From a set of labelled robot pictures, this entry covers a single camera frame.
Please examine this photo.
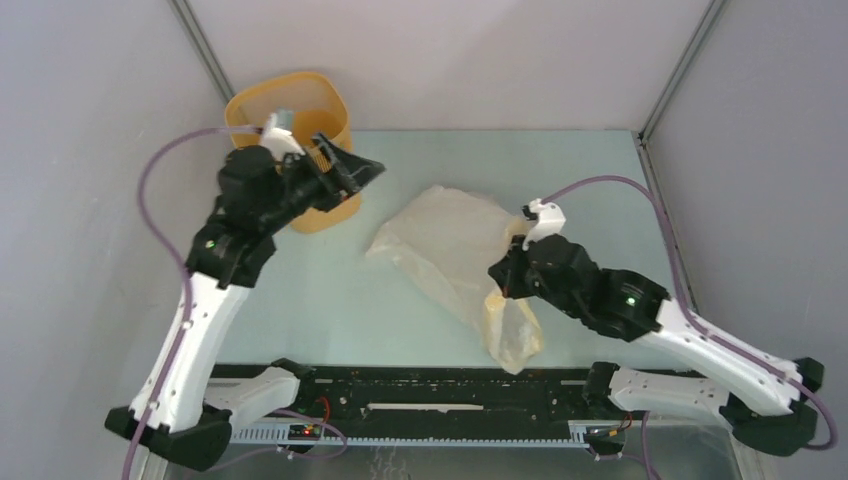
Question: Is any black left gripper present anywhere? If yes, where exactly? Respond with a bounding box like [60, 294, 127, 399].
[262, 130, 386, 231]

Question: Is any orange plastic trash bin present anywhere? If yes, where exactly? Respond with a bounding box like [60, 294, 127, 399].
[224, 71, 364, 234]

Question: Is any translucent white trash bag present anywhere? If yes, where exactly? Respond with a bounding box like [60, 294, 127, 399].
[366, 185, 544, 374]

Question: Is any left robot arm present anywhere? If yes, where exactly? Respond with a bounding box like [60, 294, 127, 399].
[105, 127, 385, 472]

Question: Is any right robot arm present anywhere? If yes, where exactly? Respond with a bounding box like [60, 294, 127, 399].
[488, 234, 824, 457]

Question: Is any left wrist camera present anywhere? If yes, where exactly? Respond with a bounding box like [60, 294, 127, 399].
[259, 108, 305, 162]

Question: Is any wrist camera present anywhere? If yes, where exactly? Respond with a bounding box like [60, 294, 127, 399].
[522, 198, 566, 251]
[259, 108, 305, 162]

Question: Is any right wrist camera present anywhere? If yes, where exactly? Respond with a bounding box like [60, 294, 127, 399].
[522, 198, 566, 251]

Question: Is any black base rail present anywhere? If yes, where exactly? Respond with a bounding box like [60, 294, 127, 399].
[231, 359, 626, 448]

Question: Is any right corner frame post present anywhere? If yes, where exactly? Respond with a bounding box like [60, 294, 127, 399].
[638, 0, 731, 144]

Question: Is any corner frame post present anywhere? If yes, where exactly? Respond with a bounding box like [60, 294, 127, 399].
[638, 0, 731, 144]
[167, 0, 235, 104]

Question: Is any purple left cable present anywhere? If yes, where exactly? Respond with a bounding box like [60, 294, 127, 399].
[122, 125, 266, 480]

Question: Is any purple cable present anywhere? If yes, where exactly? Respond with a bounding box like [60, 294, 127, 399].
[122, 125, 266, 480]
[541, 174, 839, 452]

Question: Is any left corner frame post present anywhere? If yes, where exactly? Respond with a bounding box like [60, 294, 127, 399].
[167, 0, 235, 104]

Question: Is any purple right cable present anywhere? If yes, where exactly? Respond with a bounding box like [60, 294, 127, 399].
[541, 174, 839, 452]

